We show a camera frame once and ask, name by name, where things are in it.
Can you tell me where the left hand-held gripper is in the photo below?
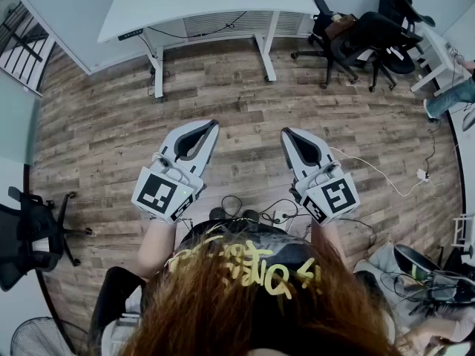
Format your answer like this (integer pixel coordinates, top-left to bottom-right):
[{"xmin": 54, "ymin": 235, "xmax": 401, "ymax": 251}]
[{"xmin": 131, "ymin": 119, "xmax": 220, "ymax": 225}]

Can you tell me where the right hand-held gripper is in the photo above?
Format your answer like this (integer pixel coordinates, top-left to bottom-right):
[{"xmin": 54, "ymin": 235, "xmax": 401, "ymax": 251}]
[{"xmin": 280, "ymin": 126, "xmax": 361, "ymax": 227}]

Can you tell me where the person's left forearm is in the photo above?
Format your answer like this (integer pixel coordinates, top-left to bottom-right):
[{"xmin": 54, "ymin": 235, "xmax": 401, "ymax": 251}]
[{"xmin": 136, "ymin": 219, "xmax": 177, "ymax": 280}]

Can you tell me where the person's right forearm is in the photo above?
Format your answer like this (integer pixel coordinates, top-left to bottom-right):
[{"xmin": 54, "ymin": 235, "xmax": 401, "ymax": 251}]
[{"xmin": 310, "ymin": 220, "xmax": 349, "ymax": 267}]

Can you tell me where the person's black printed T-shirt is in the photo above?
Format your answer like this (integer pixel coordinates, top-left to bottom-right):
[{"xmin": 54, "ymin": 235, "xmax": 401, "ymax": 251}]
[{"xmin": 88, "ymin": 217, "xmax": 394, "ymax": 356}]

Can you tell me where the black desk control panel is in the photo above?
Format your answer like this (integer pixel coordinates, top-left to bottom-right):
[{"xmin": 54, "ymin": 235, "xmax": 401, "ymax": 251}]
[{"xmin": 117, "ymin": 28, "xmax": 145, "ymax": 42}]

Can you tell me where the brown leather bag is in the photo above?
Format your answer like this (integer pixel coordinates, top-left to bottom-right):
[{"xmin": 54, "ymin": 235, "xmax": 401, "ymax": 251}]
[{"xmin": 324, "ymin": 13, "xmax": 359, "ymax": 41}]

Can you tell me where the grey cushion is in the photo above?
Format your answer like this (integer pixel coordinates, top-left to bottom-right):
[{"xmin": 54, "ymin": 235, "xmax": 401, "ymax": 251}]
[{"xmin": 354, "ymin": 242, "xmax": 409, "ymax": 274}]

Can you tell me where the large white desk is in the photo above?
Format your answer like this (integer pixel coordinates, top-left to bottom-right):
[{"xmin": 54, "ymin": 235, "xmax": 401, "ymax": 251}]
[{"xmin": 96, "ymin": 0, "xmax": 320, "ymax": 99}]

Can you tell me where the black mesh office chair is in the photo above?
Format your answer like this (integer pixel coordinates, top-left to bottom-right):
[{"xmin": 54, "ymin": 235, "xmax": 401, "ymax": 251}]
[{"xmin": 0, "ymin": 185, "xmax": 93, "ymax": 293}]

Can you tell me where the black stair railing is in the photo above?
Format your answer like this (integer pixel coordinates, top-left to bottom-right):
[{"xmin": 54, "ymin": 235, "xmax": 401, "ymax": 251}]
[{"xmin": 0, "ymin": 1, "xmax": 51, "ymax": 90}]

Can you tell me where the tangle of black cables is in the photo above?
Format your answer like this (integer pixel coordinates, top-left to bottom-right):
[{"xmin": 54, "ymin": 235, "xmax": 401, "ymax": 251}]
[{"xmin": 220, "ymin": 194, "xmax": 378, "ymax": 248}]

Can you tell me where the white cable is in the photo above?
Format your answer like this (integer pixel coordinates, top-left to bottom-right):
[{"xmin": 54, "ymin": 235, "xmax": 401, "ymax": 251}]
[{"xmin": 329, "ymin": 145, "xmax": 442, "ymax": 198}]

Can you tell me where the black desk cable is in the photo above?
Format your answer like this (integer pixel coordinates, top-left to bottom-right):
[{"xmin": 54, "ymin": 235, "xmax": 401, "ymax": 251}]
[{"xmin": 146, "ymin": 10, "xmax": 248, "ymax": 39}]

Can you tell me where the thin black cable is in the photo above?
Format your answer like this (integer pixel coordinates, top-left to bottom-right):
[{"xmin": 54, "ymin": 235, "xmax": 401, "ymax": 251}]
[{"xmin": 425, "ymin": 102, "xmax": 475, "ymax": 177}]

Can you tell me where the white wire rack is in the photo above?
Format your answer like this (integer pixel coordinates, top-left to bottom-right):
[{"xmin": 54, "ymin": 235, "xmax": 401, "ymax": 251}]
[{"xmin": 451, "ymin": 212, "xmax": 475, "ymax": 252}]

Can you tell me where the black gear with cables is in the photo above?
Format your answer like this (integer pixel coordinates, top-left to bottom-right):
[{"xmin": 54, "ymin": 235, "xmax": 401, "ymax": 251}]
[{"xmin": 380, "ymin": 243, "xmax": 475, "ymax": 317}]

